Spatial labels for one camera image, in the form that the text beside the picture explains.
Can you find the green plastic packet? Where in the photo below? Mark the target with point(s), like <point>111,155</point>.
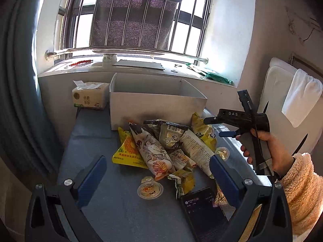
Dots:
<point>218,78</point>

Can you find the small yellow green snack packet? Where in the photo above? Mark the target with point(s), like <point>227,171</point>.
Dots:
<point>185,181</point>

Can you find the steel window rail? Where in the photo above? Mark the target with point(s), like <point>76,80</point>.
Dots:
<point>126,49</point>

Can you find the clear jelly cup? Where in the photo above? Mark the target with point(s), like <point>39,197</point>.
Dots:
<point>150,190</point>
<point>222,153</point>

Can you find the striped mesh hanging cloth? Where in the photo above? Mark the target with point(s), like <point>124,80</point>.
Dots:
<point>131,22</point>

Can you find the metal window grille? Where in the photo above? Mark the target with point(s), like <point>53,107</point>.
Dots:
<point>73,17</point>

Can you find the person's right forearm fuzzy sleeve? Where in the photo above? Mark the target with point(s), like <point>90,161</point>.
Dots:
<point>305,191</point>

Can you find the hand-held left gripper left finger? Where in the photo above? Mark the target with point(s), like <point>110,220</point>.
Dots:
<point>92,179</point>

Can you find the pale paper packet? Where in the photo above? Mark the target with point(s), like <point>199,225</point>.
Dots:
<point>198,68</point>

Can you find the white jar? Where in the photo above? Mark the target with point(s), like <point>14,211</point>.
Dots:
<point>109,58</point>

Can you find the cartoon print snack packet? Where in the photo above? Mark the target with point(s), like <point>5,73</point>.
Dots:
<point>151,151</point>

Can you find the yellow orange snack packet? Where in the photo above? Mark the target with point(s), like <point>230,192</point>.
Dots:
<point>126,151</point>

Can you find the white padded chair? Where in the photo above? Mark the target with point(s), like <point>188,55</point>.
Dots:
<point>273,85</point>

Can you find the grey green snack packet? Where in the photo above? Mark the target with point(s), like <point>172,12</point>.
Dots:
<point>171,136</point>

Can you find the black pointed strip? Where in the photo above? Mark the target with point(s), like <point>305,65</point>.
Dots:
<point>300,145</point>
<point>266,107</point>

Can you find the tissue pack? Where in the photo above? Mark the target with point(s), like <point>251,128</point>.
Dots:
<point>88,97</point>

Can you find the gold foil packet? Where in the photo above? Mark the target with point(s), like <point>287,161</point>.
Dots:
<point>219,198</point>

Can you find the small brown snack packet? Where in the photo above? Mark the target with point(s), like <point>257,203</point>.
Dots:
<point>180,160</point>

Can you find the wooden frame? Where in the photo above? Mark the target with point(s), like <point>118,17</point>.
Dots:
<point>306,61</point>

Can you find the person's right hand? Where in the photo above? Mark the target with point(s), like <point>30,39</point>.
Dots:
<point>277,156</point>

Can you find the grey flat board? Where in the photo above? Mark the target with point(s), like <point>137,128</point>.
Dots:
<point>138,64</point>

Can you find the blue grey curtain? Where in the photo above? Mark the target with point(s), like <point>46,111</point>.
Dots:
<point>20,80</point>

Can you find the black smartphone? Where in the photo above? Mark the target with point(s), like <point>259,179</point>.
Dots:
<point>201,214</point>

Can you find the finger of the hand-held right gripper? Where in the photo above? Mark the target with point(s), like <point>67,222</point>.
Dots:
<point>227,133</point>
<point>210,120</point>

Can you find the dark silver snack packet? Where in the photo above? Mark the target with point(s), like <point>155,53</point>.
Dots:
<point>154,127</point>

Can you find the white towel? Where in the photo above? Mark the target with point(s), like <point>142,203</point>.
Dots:
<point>300,95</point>

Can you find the yellow chip bag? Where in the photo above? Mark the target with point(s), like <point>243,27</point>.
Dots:
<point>201,131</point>

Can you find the white cardboard box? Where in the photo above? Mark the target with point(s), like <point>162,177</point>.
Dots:
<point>156,105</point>

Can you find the long white snack packet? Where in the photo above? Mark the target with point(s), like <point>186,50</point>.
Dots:
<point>196,148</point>

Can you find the blue table cloth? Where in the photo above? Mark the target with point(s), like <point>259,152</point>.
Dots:
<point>113,211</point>

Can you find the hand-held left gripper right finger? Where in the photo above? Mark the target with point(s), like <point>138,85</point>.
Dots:
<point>223,179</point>

